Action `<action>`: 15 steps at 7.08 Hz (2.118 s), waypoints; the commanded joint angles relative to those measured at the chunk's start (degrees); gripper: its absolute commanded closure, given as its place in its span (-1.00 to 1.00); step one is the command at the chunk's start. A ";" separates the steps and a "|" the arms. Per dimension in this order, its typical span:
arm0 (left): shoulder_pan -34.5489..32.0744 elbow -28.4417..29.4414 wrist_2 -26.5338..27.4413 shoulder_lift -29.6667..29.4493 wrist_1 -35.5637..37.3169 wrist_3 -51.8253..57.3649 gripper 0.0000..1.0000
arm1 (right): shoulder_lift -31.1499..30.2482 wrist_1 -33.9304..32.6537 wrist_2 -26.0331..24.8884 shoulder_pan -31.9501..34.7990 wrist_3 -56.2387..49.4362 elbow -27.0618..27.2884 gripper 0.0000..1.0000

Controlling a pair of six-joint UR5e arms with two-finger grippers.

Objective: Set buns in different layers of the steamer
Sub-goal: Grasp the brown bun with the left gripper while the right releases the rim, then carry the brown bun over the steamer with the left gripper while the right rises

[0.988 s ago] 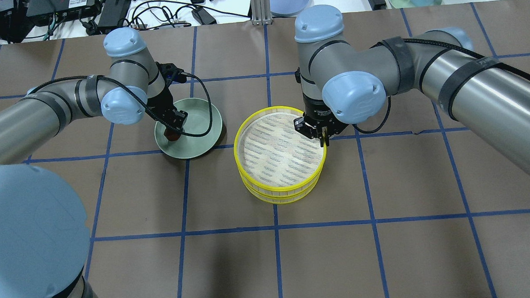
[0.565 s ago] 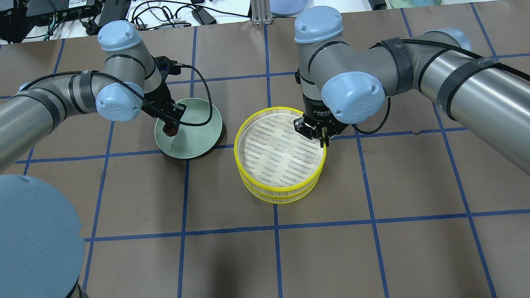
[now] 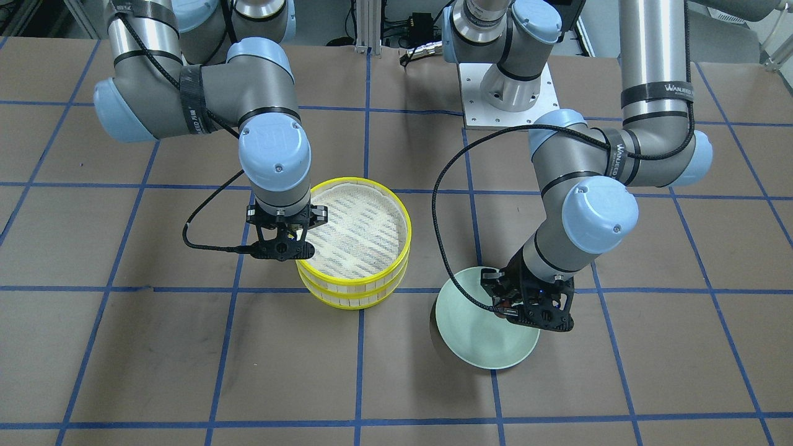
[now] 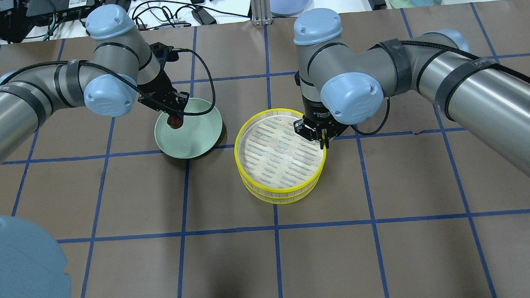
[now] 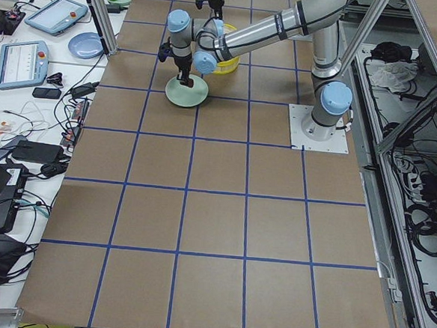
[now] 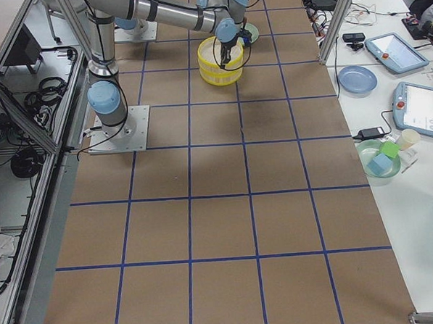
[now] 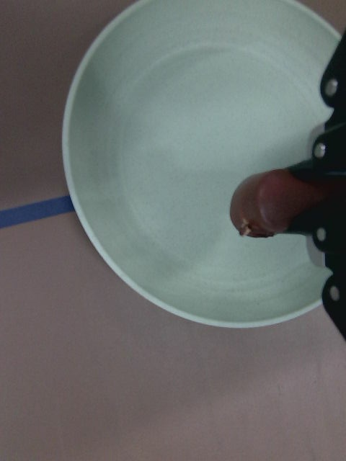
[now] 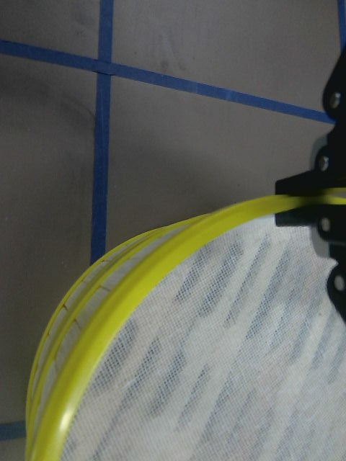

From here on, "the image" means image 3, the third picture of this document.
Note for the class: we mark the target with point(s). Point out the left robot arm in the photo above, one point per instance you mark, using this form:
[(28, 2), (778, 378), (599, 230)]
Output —
[(582, 172)]

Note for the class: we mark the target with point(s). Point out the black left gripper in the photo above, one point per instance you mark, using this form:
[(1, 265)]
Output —
[(512, 276)]

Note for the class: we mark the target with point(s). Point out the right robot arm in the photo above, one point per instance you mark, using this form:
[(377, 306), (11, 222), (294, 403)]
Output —
[(197, 67)]

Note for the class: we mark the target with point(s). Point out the aluminium frame post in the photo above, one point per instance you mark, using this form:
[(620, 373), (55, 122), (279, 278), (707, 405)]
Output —
[(368, 26)]

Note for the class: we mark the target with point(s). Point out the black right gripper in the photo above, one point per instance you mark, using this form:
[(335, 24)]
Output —
[(254, 216)]

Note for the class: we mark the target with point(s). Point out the yellow steamer layer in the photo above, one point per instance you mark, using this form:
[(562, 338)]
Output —
[(352, 297), (367, 236)]

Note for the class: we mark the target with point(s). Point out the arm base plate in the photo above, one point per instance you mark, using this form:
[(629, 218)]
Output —
[(492, 101)]

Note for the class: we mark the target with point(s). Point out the light green plate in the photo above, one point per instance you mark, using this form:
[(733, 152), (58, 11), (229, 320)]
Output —
[(477, 336)]

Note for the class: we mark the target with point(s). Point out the brown bun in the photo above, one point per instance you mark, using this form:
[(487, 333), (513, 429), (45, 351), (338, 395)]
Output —
[(505, 307)]

